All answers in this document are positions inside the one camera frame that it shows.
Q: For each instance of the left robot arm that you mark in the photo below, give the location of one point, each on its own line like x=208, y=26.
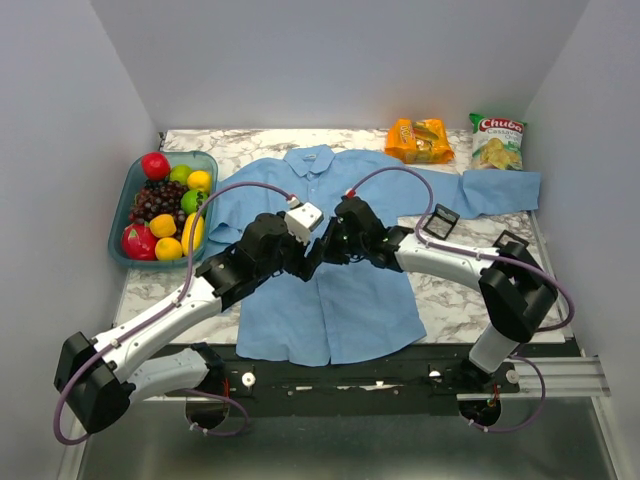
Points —
x=95, y=377

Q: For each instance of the yellow toy mango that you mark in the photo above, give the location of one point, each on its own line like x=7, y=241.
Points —
x=192, y=235

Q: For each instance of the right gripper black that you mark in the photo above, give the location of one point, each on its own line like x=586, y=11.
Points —
x=329, y=253

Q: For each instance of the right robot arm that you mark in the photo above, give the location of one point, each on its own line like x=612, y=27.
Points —
x=517, y=293

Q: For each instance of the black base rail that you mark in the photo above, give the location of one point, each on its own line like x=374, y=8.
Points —
x=419, y=379

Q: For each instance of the orange mango gummy bag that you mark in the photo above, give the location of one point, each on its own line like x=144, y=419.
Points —
x=419, y=142

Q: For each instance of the black brooch box yellow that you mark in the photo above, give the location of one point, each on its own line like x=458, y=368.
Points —
x=510, y=240

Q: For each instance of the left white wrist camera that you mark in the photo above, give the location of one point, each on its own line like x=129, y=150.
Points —
x=302, y=219

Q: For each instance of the teal plastic fruit basin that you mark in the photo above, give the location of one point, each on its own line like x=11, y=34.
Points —
x=134, y=181

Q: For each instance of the green cassava chips bag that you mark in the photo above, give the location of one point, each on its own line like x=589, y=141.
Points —
x=496, y=143

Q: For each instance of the green toy lime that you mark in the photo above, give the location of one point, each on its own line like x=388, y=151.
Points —
x=180, y=174
x=192, y=200

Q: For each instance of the orange toy fruit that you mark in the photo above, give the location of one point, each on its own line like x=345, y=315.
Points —
x=200, y=180
x=168, y=249

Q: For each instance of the red toy apple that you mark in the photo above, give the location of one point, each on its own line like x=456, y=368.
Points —
x=155, y=166

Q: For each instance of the pink toy dragon fruit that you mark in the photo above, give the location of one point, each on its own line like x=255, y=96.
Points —
x=138, y=242

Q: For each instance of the dark toy grape bunch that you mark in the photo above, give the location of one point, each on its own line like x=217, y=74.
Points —
x=157, y=198

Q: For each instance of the light blue button shirt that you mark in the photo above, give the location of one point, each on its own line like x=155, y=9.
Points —
x=353, y=313

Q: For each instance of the black brooch box red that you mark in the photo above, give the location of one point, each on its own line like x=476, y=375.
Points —
x=441, y=222

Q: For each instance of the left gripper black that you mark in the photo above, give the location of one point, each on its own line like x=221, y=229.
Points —
x=303, y=266

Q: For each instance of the yellow toy lemon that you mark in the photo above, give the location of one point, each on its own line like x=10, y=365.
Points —
x=163, y=226

